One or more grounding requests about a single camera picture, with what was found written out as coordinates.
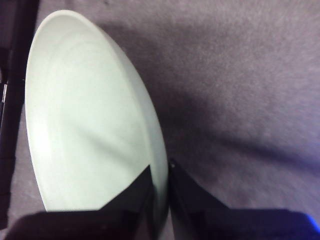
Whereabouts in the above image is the pale green plate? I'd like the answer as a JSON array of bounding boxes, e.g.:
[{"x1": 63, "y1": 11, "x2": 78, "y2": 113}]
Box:
[{"x1": 24, "y1": 9, "x2": 169, "y2": 227}]

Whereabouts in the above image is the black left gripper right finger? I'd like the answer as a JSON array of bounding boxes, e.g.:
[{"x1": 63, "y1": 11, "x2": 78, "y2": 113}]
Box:
[{"x1": 169, "y1": 158, "x2": 320, "y2": 240}]

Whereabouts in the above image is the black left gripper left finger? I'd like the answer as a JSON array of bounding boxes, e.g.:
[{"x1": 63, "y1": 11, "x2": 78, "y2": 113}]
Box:
[{"x1": 4, "y1": 164, "x2": 156, "y2": 240}]

